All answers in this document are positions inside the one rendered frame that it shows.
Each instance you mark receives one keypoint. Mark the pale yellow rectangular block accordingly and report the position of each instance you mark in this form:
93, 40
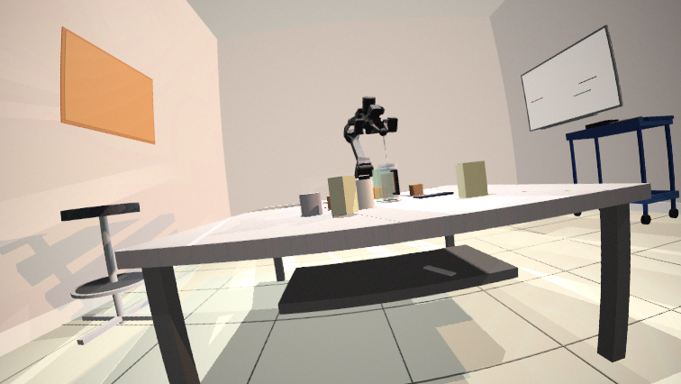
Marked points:
471, 178
343, 195

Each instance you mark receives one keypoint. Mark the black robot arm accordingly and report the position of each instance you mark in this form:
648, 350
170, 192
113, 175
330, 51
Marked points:
369, 110

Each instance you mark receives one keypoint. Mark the grey cylinder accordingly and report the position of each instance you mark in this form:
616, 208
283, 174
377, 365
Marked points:
310, 204

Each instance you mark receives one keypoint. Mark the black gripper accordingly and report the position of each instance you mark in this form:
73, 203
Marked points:
373, 125

